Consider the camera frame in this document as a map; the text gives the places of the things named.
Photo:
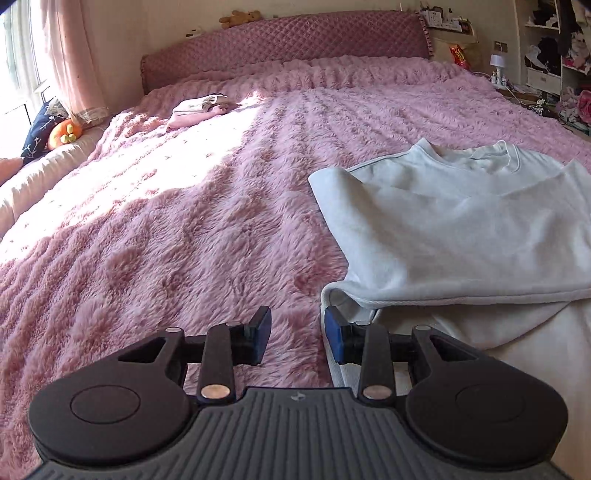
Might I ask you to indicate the pink curtain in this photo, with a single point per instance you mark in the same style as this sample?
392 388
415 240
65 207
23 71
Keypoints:
74 55

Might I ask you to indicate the orange plush toy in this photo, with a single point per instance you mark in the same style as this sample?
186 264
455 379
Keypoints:
64 134

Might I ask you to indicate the folded pink and white clothes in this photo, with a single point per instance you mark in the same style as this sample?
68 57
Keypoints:
194 113

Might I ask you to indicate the cluttered wall shelf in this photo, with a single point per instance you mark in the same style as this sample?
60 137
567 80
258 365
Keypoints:
445 21

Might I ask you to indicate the white table lamp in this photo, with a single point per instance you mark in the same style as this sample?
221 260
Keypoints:
497 62

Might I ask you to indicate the wall switch plate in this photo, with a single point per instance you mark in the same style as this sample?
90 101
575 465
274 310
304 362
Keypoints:
501 46

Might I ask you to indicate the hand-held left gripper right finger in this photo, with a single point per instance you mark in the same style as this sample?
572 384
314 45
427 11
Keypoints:
333 334

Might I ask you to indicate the cream bench cushion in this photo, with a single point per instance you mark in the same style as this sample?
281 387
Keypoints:
46 170

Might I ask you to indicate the pink fluffy blanket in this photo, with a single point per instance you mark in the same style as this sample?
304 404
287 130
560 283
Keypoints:
175 221

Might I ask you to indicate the navy floral pillow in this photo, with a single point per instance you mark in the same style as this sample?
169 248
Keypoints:
39 131

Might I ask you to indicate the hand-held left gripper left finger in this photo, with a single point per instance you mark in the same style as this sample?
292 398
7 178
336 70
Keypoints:
261 333

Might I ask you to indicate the white open wardrobe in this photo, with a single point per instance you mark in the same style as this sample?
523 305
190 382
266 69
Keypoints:
545 78

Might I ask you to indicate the brown teddy bear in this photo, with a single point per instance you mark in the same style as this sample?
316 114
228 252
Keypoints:
238 18

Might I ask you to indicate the red snack bag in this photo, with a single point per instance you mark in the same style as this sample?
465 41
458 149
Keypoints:
458 55

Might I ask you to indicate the mauve quilted headboard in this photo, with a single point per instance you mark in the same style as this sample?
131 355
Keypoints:
286 46

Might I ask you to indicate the pile of clothes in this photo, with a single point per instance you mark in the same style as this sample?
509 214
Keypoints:
549 50

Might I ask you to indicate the white printed sweatshirt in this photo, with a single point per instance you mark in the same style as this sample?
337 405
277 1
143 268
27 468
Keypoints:
438 230

